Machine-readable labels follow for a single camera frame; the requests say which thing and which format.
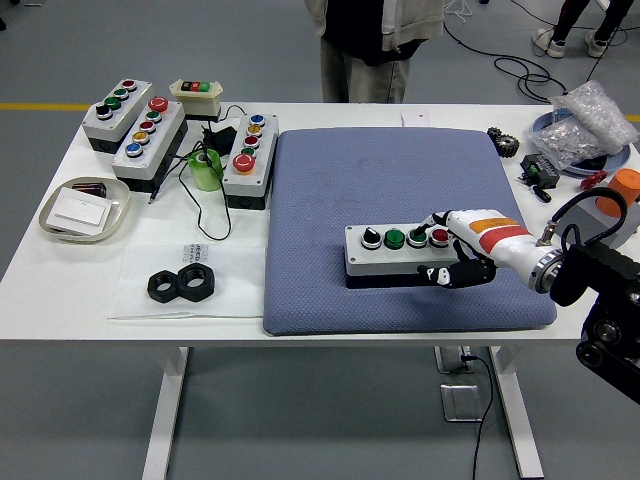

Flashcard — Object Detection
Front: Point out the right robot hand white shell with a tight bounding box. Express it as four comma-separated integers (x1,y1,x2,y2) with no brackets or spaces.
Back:
413,208,550,291

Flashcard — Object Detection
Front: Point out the grey four-button box with knob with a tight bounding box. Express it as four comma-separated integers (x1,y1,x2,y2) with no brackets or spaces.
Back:
343,223,464,291

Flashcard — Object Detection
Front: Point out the short five-button box, mushroom button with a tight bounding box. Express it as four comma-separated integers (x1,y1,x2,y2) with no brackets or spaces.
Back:
221,113,280,211

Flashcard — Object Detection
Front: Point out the long five-button box, mushroom button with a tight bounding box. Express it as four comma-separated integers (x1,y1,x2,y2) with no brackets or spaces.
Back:
110,96,190,195

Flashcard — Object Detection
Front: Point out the grey four-button control box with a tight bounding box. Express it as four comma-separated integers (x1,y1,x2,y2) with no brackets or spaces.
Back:
81,78,154,155

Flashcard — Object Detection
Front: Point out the black green terminal module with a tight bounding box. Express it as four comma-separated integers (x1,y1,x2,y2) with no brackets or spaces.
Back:
519,153,564,190

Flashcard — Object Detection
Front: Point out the large black gear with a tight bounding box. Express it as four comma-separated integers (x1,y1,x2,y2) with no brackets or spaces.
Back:
494,133,521,160

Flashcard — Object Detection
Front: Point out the grey block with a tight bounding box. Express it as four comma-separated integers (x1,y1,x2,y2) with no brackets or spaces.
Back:
557,197,640,249

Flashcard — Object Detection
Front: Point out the clear bag of small parts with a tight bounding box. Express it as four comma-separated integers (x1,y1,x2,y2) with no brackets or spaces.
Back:
523,119,616,174

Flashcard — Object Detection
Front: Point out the blue round plate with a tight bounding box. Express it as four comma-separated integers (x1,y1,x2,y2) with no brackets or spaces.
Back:
530,110,634,176

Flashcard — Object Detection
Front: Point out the grey under-table box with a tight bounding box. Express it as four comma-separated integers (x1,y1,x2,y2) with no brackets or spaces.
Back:
433,346,475,375

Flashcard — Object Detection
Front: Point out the blue-grey padded mat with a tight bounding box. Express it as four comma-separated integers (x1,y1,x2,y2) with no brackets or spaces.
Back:
262,127,558,337

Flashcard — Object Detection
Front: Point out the bubble wrap bag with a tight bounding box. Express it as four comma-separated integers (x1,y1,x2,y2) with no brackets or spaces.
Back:
549,79,639,154

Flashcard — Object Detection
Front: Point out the metal floor socket plate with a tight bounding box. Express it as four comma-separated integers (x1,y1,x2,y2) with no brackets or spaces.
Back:
439,383,485,423

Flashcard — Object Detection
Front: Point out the white table leg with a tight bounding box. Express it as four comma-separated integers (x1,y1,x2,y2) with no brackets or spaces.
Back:
141,346,190,480
487,346,545,479

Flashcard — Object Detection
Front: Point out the background person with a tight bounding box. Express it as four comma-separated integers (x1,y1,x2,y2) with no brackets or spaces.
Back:
530,0,636,59

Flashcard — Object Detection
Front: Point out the clear printed plastic bag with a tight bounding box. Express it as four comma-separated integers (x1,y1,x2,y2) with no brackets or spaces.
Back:
107,243,266,321

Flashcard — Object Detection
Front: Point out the black power adapter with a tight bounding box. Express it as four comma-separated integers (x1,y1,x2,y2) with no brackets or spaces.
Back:
201,125,239,154

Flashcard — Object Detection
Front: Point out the green tape roll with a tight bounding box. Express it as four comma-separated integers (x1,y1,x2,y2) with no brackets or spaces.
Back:
187,148,223,193

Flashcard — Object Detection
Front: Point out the black hex nut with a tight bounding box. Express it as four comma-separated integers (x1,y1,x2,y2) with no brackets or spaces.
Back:
146,269,187,303
178,263,217,302

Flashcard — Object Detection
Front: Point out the grey shallow tray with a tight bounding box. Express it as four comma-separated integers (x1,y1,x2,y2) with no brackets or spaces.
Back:
38,176,132,245

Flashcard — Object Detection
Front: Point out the dark small cylinder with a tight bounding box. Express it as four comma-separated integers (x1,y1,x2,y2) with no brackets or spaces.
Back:
71,182,109,199

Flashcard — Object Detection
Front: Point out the white flat card box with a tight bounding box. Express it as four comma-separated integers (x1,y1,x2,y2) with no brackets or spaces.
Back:
47,187,113,232

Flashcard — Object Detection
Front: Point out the black cable under table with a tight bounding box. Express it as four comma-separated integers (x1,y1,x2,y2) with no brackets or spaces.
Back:
462,353,496,480

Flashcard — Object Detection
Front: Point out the black floor cable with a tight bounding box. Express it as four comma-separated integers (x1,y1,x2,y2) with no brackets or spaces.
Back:
443,0,640,99

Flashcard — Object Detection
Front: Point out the cream switch box red green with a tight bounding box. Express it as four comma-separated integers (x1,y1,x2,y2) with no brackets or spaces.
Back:
168,78,224,123

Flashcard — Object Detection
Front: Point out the black adapter cable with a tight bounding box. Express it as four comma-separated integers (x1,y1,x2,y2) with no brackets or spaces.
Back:
147,103,246,241

